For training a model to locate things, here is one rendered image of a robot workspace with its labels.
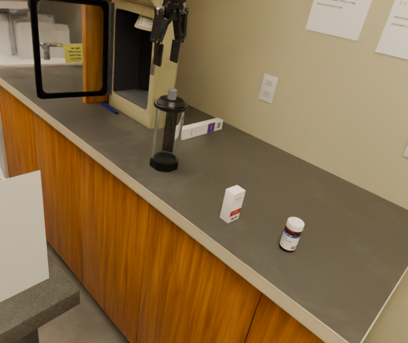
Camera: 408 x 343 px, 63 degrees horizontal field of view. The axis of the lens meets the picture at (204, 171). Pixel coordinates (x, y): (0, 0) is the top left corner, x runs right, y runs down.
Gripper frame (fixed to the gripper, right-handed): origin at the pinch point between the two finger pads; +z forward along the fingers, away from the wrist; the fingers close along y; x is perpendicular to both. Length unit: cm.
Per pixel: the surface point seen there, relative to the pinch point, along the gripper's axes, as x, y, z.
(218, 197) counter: 36.7, 10.6, 31.0
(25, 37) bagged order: -140, -32, 40
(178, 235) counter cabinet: 34, 24, 41
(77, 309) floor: -13, 27, 129
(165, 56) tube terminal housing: -14.5, -17.4, 7.6
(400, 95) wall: 66, -44, -3
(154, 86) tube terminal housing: -14.1, -12.5, 18.7
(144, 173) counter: 11.9, 18.0, 32.8
